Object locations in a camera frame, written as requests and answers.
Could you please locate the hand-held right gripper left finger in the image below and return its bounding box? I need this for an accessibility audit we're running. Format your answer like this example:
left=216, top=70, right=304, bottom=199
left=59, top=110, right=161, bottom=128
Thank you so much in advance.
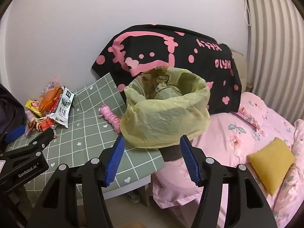
left=26, top=136, right=126, bottom=228

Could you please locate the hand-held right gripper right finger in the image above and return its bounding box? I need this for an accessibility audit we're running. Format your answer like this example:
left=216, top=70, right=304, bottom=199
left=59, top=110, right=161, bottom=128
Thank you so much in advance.
left=179, top=135, right=278, bottom=228

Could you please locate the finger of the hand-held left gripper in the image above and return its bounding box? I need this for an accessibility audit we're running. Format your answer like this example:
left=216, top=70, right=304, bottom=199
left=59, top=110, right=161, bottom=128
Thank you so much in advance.
left=3, top=129, right=55, bottom=159
left=5, top=125, right=26, bottom=142

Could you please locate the red snack packet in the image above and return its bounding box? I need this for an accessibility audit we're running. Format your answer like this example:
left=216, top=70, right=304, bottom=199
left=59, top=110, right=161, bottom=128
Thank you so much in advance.
left=25, top=117, right=57, bottom=138

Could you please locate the yellow-green trash bag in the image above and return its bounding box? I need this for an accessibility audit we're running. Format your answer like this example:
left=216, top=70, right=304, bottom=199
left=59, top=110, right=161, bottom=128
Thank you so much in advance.
left=120, top=67, right=211, bottom=149

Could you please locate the dark cloth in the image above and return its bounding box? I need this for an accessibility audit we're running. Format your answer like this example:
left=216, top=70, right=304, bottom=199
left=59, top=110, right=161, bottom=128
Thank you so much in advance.
left=0, top=83, right=27, bottom=148

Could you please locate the white table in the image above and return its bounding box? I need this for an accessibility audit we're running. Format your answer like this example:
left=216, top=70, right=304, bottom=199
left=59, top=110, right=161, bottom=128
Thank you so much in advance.
left=102, top=173, right=152, bottom=207

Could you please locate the yellow snack packet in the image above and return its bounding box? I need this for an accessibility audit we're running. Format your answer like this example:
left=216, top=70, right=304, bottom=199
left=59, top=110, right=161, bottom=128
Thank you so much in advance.
left=25, top=99, right=42, bottom=117

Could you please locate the white milk packet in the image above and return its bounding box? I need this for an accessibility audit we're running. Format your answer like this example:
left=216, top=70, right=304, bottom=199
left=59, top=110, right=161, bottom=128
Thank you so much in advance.
left=49, top=87, right=75, bottom=129

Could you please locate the shoe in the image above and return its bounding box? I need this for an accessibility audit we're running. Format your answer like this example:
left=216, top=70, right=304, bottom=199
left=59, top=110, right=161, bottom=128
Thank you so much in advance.
left=126, top=190, right=142, bottom=203

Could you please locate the orange snack packet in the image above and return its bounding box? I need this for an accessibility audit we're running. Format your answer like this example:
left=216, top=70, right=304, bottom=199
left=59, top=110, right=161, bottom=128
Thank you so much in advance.
left=38, top=76, right=63, bottom=117

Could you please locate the green checked tablecloth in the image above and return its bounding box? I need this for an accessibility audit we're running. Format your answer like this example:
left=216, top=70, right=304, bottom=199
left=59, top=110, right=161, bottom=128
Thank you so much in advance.
left=5, top=72, right=165, bottom=195

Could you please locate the pink sausage stick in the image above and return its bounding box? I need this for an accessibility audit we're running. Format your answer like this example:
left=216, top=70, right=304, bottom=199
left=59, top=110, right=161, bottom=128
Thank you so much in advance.
left=100, top=104, right=123, bottom=133

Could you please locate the pink floral bedding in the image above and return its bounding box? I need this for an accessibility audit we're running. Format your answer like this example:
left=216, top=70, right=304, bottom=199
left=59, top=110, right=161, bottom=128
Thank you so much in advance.
left=152, top=91, right=304, bottom=228

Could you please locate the crumpled grey wrapper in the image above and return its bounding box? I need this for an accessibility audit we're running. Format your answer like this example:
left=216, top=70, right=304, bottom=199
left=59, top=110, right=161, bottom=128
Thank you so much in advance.
left=154, top=85, right=183, bottom=100

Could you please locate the yellow cushion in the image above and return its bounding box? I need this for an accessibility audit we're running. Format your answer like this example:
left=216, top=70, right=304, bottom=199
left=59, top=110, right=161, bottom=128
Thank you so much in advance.
left=247, top=137, right=295, bottom=196

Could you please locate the pink floral pillow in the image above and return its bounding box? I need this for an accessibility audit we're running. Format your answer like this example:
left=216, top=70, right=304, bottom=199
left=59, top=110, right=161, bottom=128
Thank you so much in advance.
left=236, top=92, right=270, bottom=127

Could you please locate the beige headboard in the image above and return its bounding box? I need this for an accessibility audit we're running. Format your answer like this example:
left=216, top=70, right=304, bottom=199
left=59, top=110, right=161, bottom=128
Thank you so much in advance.
left=230, top=49, right=254, bottom=93

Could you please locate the striped curtain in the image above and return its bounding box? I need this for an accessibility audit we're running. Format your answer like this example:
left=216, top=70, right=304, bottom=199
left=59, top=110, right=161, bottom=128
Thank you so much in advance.
left=247, top=0, right=304, bottom=121

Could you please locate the white cable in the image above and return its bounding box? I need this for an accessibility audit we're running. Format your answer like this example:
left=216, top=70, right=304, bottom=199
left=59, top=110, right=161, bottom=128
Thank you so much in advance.
left=241, top=0, right=252, bottom=26

